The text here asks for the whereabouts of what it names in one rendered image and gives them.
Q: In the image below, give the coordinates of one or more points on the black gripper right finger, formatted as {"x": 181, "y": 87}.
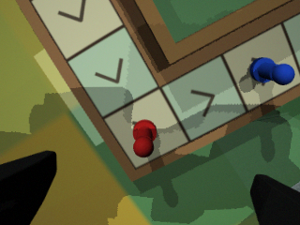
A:
{"x": 275, "y": 204}

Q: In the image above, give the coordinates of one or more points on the blue pawn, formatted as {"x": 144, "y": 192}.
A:
{"x": 263, "y": 70}

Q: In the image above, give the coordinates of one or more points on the red game pawn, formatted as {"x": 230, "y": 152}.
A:
{"x": 144, "y": 133}

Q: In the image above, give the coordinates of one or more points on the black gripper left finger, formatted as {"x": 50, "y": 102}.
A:
{"x": 24, "y": 183}

